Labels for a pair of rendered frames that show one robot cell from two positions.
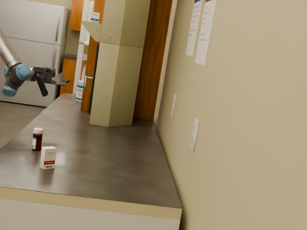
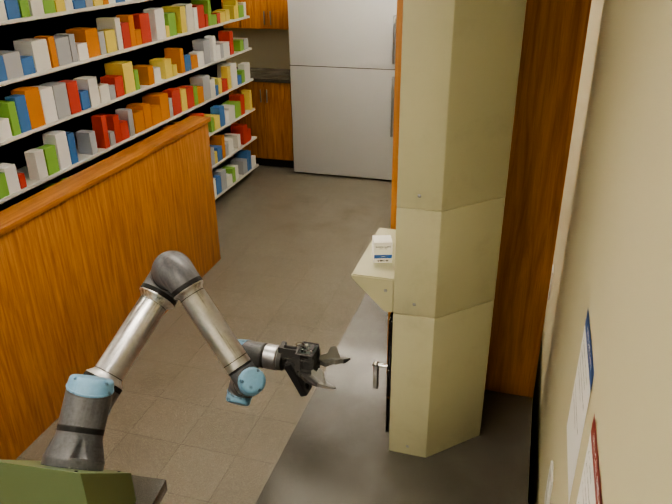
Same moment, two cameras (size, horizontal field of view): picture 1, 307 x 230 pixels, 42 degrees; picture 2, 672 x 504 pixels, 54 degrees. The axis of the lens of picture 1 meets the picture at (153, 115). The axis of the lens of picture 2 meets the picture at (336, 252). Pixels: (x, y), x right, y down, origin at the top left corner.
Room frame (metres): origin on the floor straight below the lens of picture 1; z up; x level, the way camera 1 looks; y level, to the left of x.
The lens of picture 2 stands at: (0.80, -0.08, 2.31)
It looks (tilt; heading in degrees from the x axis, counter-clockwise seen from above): 26 degrees down; 23
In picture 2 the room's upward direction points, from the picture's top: 1 degrees counter-clockwise
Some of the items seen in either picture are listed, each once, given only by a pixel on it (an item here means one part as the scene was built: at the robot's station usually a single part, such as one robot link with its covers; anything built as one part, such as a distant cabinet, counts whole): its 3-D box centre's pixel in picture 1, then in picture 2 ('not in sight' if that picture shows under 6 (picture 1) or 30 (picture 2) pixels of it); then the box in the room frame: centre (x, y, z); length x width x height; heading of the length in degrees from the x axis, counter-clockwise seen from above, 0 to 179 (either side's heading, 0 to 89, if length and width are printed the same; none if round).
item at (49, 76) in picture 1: (44, 75); (298, 359); (2.26, 0.65, 1.18); 0.12 x 0.08 x 0.09; 95
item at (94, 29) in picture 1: (92, 31); (385, 267); (2.39, 0.43, 1.46); 0.32 x 0.11 x 0.10; 6
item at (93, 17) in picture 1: (93, 17); (382, 248); (2.34, 0.43, 1.54); 0.05 x 0.05 x 0.06; 24
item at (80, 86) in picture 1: (85, 91); not in sight; (2.97, 0.53, 1.02); 0.13 x 0.13 x 0.15
